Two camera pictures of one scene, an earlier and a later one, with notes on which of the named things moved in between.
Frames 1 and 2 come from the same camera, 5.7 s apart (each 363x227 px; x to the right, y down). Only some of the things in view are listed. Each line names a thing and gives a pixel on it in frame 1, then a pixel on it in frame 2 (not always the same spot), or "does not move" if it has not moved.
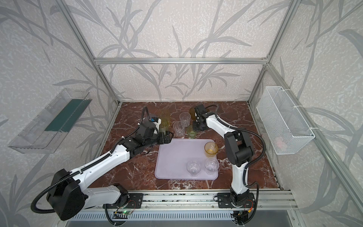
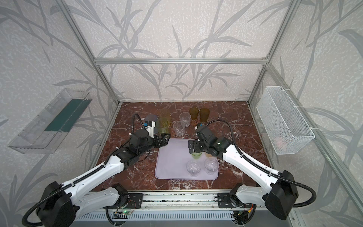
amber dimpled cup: [192, 113] does not move
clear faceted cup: [211, 165] does not move
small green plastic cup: [192, 134] to [196, 155]
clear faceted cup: [185, 117] does not move
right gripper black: [195, 128] to [195, 148]
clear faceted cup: [194, 167] does not move
